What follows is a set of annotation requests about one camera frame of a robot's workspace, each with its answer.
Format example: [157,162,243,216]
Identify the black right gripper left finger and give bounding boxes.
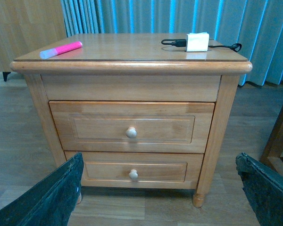
[0,153,83,226]

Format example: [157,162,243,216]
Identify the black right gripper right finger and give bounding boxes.
[235,153,283,226]

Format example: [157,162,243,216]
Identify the wooden drawer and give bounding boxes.
[64,151,205,190]
[50,101,215,153]

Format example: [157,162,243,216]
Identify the pink marker with clear cap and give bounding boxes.
[39,41,83,59]

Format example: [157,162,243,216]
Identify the wooden nightstand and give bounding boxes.
[10,33,252,208]

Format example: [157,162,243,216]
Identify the grey pleated curtain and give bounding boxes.
[61,0,283,86]

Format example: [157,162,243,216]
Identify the white charger block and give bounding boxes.
[185,32,209,52]

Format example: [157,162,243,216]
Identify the wooden panel cabinet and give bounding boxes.
[0,0,66,81]

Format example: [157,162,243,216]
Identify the dark wooden furniture frame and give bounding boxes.
[259,106,283,176]

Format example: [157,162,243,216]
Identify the black usb cable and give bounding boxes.
[161,39,242,53]

